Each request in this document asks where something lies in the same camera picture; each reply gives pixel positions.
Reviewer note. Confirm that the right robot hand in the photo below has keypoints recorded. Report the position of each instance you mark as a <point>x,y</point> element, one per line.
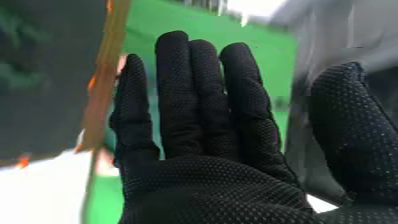
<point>220,186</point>

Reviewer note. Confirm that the dark mat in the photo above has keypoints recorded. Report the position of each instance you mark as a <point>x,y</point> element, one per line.
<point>42,83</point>

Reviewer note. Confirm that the white sheet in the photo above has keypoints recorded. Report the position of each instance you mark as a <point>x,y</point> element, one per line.
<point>37,196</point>

